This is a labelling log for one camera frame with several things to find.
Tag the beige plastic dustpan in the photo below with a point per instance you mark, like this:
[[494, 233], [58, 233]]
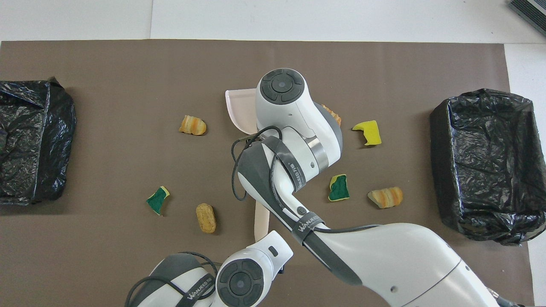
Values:
[[241, 106]]

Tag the beige brush with black bristles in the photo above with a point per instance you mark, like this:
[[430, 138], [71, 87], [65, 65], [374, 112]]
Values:
[[261, 221]]

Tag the orange striped croissant piece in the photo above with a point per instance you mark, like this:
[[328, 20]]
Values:
[[335, 116], [386, 198], [193, 126]]

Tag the green and yellow sponge piece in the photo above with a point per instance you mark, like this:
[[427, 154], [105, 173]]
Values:
[[157, 201], [339, 189]]

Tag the tan oval bread roll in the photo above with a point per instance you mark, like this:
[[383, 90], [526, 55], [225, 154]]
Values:
[[206, 218]]

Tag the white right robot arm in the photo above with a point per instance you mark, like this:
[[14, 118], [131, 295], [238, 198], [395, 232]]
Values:
[[405, 256]]

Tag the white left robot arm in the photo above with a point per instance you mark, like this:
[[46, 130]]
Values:
[[256, 256]]

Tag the bin lined with black bag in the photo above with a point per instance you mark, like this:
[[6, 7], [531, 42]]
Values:
[[486, 170], [25, 149]]

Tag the brown table mat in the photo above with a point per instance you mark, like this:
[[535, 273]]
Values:
[[128, 85]]

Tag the dark grey ribbed device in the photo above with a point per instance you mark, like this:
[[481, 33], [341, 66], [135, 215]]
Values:
[[531, 13]]

